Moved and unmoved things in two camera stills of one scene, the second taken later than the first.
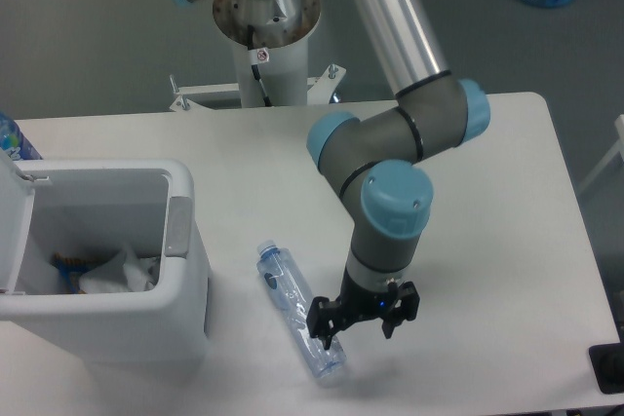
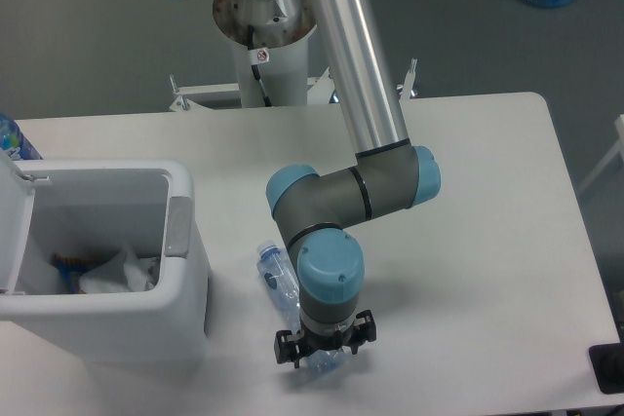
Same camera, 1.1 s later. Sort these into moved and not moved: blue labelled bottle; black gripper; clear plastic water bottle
Moved: black gripper
Not moved: blue labelled bottle; clear plastic water bottle
